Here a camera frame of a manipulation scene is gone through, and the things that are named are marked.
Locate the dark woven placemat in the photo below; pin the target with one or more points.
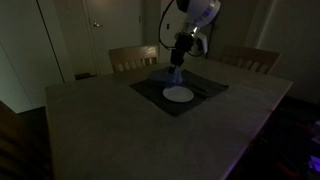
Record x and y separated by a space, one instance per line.
150 96

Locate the white closet door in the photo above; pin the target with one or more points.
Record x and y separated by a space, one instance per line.
23 50

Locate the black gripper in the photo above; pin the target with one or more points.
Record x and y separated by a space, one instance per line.
182 45

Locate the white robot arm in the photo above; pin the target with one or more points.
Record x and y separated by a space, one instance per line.
200 10

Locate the dark wall switch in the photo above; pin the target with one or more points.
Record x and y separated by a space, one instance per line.
168 26

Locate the blue towel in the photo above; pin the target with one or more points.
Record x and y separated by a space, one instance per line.
163 77

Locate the red clamp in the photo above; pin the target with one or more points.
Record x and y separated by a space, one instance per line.
288 170

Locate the white round plate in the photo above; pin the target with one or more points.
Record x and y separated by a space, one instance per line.
178 94

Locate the small dark brown doormat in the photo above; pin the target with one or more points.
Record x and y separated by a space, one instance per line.
86 76

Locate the dark interior door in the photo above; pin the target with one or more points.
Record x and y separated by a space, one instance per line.
240 30

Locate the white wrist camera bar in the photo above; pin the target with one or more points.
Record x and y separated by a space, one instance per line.
202 43

